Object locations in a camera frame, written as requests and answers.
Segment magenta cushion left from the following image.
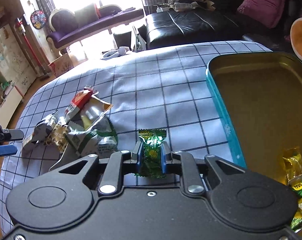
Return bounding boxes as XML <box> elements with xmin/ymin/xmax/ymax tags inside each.
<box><xmin>237</xmin><ymin>0</ymin><xmax>285</xmax><ymax>29</ymax></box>

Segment white cartoon cabinet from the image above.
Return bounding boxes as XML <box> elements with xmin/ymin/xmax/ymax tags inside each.
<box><xmin>0</xmin><ymin>24</ymin><xmax>37</xmax><ymax>128</ymax></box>

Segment purple chaise lounge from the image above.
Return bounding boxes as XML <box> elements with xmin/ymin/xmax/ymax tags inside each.
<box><xmin>46</xmin><ymin>4</ymin><xmax>144</xmax><ymax>56</ymax></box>

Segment green yellow snack bag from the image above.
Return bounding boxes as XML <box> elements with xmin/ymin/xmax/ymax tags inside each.
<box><xmin>288</xmin><ymin>174</ymin><xmax>302</xmax><ymax>230</ymax></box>

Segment yellow silver snack packet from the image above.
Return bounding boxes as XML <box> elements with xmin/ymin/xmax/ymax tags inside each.
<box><xmin>80</xmin><ymin>95</ymin><xmax>113</xmax><ymax>129</ymax></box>

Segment red stick vacuum cleaner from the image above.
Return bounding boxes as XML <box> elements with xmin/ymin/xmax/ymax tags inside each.
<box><xmin>15</xmin><ymin>17</ymin><xmax>50</xmax><ymax>80</ymax></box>

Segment red white snack bar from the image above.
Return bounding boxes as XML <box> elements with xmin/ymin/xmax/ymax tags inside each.
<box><xmin>64</xmin><ymin>86</ymin><xmax>99</xmax><ymax>123</ymax></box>

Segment blue checkered tablecloth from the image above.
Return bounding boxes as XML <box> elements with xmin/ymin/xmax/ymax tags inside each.
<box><xmin>0</xmin><ymin>40</ymin><xmax>273</xmax><ymax>235</ymax></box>

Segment yellow orange candy packet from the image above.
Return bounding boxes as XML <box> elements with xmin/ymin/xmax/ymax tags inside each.
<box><xmin>282</xmin><ymin>146</ymin><xmax>302</xmax><ymax>185</ymax></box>

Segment leopard print snack packet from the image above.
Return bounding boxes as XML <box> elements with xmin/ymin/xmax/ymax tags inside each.
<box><xmin>43</xmin><ymin>124</ymin><xmax>71</xmax><ymax>154</ymax></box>

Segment green candy packet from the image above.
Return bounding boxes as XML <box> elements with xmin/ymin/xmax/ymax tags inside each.
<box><xmin>136</xmin><ymin>129</ymin><xmax>167</xmax><ymax>179</ymax></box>

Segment black leather sofa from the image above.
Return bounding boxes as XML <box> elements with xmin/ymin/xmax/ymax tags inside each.
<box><xmin>112</xmin><ymin>0</ymin><xmax>302</xmax><ymax>53</ymax></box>

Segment white green snack packet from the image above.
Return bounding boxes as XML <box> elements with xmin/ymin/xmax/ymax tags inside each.
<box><xmin>49</xmin><ymin>115</ymin><xmax>118</xmax><ymax>171</ymax></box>

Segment white headphones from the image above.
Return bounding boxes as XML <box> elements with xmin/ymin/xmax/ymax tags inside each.
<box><xmin>101</xmin><ymin>46</ymin><xmax>130</xmax><ymax>60</ymax></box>

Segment teal and gold tin box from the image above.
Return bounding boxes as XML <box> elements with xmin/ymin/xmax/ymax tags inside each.
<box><xmin>206</xmin><ymin>51</ymin><xmax>302</xmax><ymax>233</ymax></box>

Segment black white snack packet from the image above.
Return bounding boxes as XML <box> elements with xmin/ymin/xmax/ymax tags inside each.
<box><xmin>21</xmin><ymin>110</ymin><xmax>58</xmax><ymax>153</ymax></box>

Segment tree print paper bag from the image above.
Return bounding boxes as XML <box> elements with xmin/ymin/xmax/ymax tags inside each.
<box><xmin>48</xmin><ymin>53</ymin><xmax>74</xmax><ymax>77</ymax></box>

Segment round colourful dartboard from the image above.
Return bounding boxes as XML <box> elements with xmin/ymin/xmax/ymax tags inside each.
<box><xmin>30</xmin><ymin>10</ymin><xmax>47</xmax><ymax>30</ymax></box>

